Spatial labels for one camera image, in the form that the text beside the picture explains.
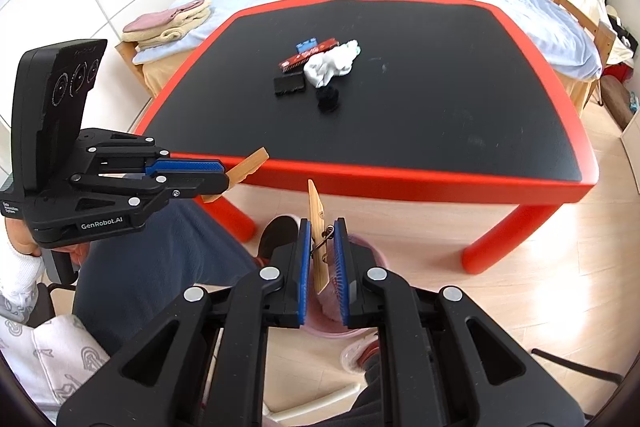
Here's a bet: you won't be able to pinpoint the black round wad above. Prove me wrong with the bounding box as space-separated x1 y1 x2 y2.
316 84 340 114

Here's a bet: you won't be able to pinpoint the left hand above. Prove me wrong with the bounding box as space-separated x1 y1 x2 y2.
4 218 90 265

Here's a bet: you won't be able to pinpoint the black rectangular piece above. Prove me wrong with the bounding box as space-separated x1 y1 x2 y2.
273 72 307 96

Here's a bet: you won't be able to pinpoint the right leg dark trousers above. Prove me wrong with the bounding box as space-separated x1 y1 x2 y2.
312 355 383 427

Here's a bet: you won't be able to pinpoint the long red box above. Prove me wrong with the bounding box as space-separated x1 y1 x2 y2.
278 38 340 72

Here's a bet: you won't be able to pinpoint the black shoe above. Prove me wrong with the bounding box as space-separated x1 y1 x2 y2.
340 333 380 374
256 215 300 267

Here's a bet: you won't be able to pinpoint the red and black table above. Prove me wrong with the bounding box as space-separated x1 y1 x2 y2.
138 0 599 274

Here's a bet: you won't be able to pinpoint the white tube on floor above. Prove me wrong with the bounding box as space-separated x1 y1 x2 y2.
262 383 363 423

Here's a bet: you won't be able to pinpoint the wooden clip piece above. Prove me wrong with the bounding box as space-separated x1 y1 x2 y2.
307 179 331 295

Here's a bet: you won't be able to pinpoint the pink waste bin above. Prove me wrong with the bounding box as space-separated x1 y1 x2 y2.
302 234 388 339

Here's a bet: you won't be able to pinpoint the brown wooden strip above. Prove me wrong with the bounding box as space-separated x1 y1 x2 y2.
201 147 269 204

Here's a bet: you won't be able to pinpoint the folded beige and pink blankets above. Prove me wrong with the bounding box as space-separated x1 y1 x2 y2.
122 0 212 50

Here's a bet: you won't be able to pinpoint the white crumpled cloth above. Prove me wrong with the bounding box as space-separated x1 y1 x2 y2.
303 40 361 89

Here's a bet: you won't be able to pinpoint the left black shoe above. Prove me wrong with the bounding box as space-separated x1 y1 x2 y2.
256 215 300 267

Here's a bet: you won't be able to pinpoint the blue plastic piece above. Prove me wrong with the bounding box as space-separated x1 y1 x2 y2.
296 38 318 54

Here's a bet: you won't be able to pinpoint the right black shoe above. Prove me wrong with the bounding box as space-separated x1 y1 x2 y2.
340 333 380 374

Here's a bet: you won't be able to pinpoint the left leg blue trousers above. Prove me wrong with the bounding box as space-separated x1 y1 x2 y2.
73 200 257 355

